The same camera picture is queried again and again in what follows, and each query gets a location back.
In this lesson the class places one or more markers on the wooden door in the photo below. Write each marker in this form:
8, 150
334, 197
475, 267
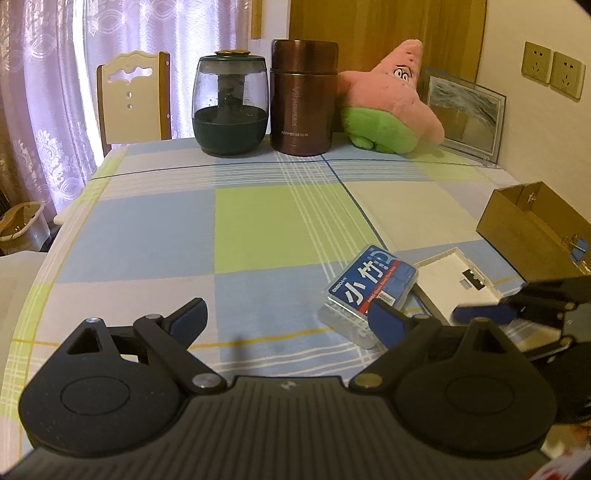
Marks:
369, 23

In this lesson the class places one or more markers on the glass picture frame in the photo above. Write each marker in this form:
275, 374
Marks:
466, 115

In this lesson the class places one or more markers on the white red printed cloth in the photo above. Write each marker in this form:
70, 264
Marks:
565, 467

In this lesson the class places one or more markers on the clear plastic bag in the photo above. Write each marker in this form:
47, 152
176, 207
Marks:
369, 286

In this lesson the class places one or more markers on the brown metal thermos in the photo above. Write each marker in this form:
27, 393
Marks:
302, 101

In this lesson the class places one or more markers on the dark green glass jar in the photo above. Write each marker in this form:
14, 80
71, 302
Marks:
231, 129

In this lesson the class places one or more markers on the pink starfish plush toy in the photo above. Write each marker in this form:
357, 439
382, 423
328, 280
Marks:
388, 106

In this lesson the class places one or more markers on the beige wall socket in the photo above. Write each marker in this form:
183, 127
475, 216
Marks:
568, 76
537, 62

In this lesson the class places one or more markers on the checkered tablecloth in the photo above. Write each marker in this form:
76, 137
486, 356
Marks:
161, 230

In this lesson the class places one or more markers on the brown cardboard box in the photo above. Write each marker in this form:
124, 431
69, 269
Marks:
517, 240

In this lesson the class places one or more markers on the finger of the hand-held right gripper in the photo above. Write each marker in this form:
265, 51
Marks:
485, 313
549, 350

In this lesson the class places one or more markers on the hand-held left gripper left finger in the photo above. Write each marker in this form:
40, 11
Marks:
187, 319

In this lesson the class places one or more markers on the beige basket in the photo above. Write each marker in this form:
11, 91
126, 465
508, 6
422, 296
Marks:
21, 221

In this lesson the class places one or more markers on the blue binder clip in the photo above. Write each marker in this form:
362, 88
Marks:
581, 250

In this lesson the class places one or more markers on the purple lace curtain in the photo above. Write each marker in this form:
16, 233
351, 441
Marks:
46, 92

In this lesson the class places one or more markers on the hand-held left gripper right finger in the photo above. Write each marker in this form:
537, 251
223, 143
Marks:
388, 323

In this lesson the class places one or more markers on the cream wooden chair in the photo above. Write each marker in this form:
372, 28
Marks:
134, 115

